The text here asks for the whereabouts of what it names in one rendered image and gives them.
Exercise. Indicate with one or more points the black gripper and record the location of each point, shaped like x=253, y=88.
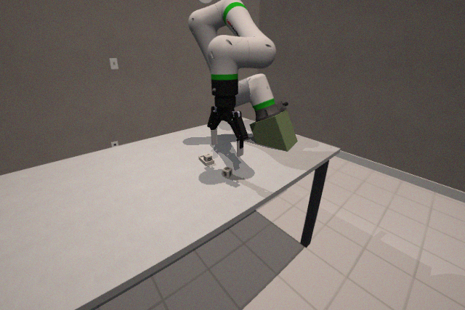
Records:
x=229, y=115

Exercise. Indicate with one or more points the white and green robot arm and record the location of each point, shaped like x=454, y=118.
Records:
x=249, y=48

